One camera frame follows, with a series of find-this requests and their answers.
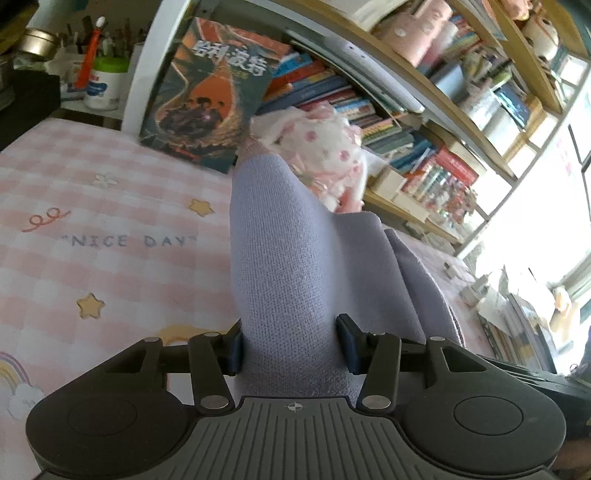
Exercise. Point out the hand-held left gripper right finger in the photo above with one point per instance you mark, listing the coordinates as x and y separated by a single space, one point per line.
352 351

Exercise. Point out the pink checked bed sheet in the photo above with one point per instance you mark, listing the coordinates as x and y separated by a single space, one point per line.
115 240

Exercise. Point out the row of colourful books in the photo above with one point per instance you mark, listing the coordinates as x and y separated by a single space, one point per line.
392 124

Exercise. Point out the black side table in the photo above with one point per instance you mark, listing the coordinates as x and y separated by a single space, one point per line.
27 106

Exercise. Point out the purple and brown sweater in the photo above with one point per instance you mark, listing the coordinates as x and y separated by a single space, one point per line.
286 277

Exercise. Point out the round metal tin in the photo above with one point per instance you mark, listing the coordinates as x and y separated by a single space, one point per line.
39 44

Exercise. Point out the white bed frame post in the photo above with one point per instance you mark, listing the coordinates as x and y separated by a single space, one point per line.
152 50

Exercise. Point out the wooden bookshelf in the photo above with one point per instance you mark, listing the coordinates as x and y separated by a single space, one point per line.
485 92

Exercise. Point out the pink storage box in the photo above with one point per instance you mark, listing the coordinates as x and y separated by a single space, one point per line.
415 27

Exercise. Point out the white and pink plush bunny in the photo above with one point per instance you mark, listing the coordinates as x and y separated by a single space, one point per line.
318 143

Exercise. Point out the large dark illustrated book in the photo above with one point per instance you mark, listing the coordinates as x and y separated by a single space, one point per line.
207 97

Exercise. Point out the orange toothbrush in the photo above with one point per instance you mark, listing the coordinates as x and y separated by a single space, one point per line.
90 50

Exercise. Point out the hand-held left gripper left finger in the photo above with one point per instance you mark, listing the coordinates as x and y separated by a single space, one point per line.
237 351

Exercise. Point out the white jar with green lid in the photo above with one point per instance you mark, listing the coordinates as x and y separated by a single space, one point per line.
105 85

